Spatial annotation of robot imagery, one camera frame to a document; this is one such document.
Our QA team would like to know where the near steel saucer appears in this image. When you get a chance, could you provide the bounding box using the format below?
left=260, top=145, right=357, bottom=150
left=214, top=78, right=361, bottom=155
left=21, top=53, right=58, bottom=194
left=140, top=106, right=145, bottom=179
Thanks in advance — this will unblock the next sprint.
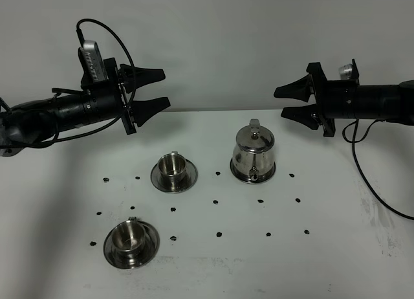
left=103, top=217, right=160, bottom=269

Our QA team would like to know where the far stainless steel teacup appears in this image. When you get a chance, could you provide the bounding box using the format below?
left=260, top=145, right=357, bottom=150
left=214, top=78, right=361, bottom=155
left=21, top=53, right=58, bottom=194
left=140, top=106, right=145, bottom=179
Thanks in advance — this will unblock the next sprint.
left=157, top=151, right=187, bottom=184

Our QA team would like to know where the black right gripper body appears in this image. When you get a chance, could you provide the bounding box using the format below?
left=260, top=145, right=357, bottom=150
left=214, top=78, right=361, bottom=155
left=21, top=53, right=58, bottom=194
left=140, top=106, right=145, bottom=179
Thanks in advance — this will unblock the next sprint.
left=306, top=59, right=360, bottom=137

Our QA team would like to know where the near stainless steel teacup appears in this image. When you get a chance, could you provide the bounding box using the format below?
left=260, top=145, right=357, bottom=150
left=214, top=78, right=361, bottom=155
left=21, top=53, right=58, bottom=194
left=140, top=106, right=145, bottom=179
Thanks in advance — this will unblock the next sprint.
left=111, top=219, right=146, bottom=254

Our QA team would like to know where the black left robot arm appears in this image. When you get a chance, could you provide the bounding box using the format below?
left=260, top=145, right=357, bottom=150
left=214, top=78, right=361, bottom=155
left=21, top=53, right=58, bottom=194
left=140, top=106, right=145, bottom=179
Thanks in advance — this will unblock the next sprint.
left=1, top=58, right=171, bottom=157

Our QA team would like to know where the stainless steel teacup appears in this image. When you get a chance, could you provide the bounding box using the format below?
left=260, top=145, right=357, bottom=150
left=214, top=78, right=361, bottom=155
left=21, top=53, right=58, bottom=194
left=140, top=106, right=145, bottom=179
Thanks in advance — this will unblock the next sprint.
left=111, top=219, right=146, bottom=254
left=157, top=151, right=187, bottom=184

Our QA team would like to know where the steel teapot saucer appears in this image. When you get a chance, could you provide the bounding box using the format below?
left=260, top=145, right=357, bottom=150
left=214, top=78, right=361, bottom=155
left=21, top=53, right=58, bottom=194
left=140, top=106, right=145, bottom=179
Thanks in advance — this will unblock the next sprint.
left=230, top=160, right=276, bottom=184

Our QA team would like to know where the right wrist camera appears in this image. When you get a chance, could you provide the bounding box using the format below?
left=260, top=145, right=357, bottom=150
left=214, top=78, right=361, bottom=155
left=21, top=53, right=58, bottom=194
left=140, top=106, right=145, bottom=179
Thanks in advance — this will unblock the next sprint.
left=338, top=63, right=353, bottom=80

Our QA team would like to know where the far steel saucer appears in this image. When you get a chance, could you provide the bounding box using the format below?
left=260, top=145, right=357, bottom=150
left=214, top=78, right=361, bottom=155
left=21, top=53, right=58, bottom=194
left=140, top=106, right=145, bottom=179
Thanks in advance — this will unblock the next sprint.
left=150, top=159, right=198, bottom=194

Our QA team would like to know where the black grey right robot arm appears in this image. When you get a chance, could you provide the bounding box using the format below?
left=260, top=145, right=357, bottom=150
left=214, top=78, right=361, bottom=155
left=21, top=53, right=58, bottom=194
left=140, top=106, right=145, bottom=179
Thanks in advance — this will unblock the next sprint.
left=274, top=60, right=413, bottom=137

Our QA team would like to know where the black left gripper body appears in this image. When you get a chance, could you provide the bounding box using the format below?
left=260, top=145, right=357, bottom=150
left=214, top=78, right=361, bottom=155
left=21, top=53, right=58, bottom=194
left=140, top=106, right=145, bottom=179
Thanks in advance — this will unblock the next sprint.
left=81, top=58, right=136, bottom=135

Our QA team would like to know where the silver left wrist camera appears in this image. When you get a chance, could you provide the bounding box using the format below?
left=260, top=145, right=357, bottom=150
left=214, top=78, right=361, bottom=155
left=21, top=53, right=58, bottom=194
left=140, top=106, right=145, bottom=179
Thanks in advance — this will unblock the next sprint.
left=80, top=40, right=108, bottom=83

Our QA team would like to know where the stainless steel teapot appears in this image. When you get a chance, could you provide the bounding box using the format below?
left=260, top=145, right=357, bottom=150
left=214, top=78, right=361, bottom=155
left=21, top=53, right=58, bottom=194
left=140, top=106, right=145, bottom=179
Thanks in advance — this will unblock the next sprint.
left=231, top=118, right=276, bottom=180

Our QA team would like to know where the black left camera cable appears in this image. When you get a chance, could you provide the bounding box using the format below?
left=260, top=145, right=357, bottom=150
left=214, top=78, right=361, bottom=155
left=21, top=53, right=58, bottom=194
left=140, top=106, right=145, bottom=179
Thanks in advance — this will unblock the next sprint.
left=0, top=18, right=136, bottom=150

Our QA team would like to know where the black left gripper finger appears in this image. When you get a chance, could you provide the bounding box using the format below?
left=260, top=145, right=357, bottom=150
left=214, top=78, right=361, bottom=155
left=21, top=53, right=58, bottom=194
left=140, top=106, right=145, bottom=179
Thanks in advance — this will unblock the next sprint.
left=120, top=64, right=166, bottom=93
left=131, top=97, right=170, bottom=127

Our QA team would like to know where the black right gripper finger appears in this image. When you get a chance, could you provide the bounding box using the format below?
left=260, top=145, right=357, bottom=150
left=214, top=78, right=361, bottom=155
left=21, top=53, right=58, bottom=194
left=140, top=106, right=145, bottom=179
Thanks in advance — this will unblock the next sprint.
left=274, top=74, right=313, bottom=102
left=281, top=104, right=322, bottom=129

